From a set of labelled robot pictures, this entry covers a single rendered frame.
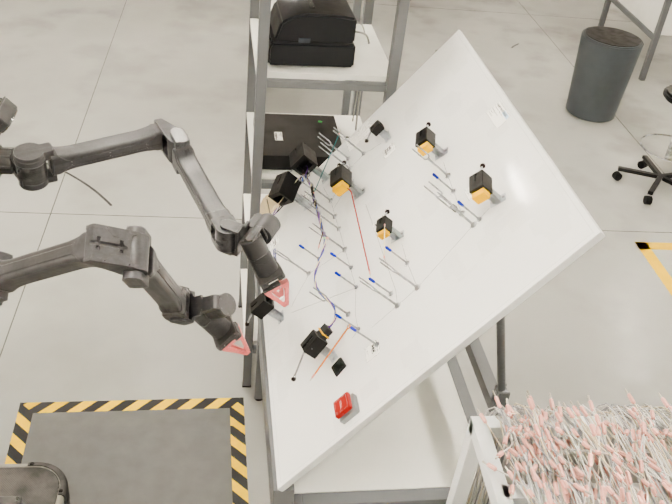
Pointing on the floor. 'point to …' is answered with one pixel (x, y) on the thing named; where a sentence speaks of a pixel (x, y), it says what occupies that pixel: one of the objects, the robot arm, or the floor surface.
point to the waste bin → (602, 72)
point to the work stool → (651, 162)
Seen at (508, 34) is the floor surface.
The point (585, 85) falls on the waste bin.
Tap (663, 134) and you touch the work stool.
